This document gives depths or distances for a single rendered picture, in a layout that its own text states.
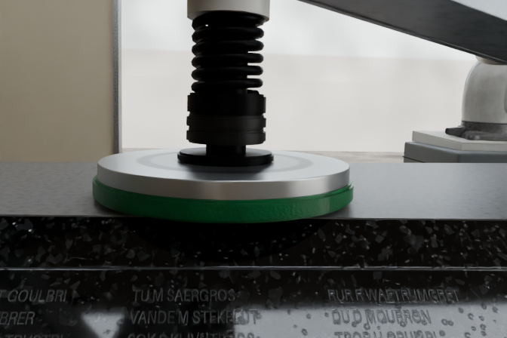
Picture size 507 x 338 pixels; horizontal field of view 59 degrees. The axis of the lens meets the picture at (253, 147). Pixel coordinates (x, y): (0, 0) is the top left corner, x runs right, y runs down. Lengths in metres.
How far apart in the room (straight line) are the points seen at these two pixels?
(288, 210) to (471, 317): 0.13
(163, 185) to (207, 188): 0.03
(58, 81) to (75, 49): 0.41
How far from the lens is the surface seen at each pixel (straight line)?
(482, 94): 1.67
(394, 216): 0.35
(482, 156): 1.52
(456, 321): 0.33
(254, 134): 0.37
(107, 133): 5.54
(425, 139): 1.77
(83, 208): 0.36
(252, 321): 0.30
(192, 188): 0.29
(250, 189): 0.29
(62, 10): 5.75
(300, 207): 0.30
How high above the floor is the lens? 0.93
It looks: 6 degrees down
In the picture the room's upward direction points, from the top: 1 degrees clockwise
